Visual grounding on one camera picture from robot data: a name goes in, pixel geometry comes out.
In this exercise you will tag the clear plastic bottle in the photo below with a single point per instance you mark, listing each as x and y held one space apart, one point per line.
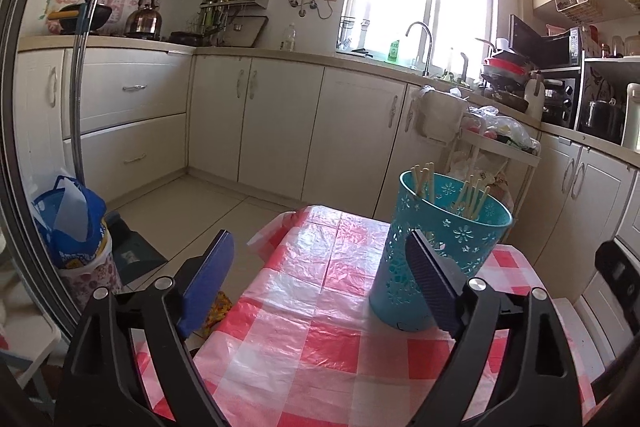
288 42

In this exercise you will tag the blue plastic bag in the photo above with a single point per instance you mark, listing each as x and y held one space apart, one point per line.
75 232

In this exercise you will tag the black cooking pot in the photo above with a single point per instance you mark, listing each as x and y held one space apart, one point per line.
602 119

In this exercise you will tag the black microwave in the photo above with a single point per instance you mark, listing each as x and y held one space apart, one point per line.
530 42

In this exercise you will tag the pink plastic basket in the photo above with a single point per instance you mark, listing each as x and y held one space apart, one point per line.
557 29

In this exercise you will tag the white trolley cart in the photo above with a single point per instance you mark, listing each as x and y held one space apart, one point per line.
500 153

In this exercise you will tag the green dish soap bottle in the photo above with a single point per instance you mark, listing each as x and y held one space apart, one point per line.
393 52

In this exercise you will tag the teal perforated plastic basket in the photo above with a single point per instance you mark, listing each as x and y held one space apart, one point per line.
400 207

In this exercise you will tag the clear bags of groceries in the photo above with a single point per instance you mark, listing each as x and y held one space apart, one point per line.
500 127

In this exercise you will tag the steel kettle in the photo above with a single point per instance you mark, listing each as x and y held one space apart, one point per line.
144 22

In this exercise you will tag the white metal shelf rack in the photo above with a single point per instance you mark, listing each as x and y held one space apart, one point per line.
607 62

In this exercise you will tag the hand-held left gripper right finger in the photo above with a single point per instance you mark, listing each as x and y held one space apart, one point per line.
435 287

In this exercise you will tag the stack of pans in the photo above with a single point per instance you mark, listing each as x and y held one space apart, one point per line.
505 72

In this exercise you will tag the white thermos pot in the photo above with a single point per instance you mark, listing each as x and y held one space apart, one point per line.
632 117

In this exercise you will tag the yellow patterned cloth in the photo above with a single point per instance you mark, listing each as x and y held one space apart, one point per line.
217 312

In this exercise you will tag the white slatted rack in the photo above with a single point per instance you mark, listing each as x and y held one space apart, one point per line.
30 347

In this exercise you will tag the black tap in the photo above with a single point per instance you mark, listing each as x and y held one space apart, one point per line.
465 67

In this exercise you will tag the red white checked tablecloth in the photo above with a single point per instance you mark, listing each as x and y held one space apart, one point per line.
310 307

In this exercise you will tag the chrome sink faucet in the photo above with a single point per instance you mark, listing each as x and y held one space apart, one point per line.
429 52

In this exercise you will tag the white plastic bag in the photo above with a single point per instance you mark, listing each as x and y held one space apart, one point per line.
475 167

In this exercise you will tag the bundle of wooden chopsticks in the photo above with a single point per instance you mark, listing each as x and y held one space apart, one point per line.
472 202

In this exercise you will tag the floral trash bin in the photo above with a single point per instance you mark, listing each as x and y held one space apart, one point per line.
90 279

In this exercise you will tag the green vegetables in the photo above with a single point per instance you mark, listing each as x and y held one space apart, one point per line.
452 78

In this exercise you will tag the black toaster oven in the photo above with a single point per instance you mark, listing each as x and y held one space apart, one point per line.
560 102

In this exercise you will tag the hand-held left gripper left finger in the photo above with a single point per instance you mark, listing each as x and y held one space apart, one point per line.
207 287

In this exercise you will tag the white plastic jug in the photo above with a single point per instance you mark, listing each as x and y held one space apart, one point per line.
534 102

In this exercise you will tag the white hanging waste bin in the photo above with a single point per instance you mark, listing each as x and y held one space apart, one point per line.
440 117

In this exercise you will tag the black wok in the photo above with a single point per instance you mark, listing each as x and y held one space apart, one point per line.
80 19

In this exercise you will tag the steel mop pole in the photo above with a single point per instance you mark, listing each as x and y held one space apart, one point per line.
75 107

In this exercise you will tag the cream base cabinets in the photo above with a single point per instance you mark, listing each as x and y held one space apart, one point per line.
280 117

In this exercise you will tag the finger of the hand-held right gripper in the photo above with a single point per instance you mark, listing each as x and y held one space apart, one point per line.
620 277

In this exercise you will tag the dark blue dustpan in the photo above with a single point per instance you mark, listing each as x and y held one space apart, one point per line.
135 252

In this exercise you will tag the brown plastic bag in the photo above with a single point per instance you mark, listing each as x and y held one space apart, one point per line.
502 194

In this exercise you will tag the wall utensil rack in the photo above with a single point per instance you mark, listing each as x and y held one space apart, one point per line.
235 4

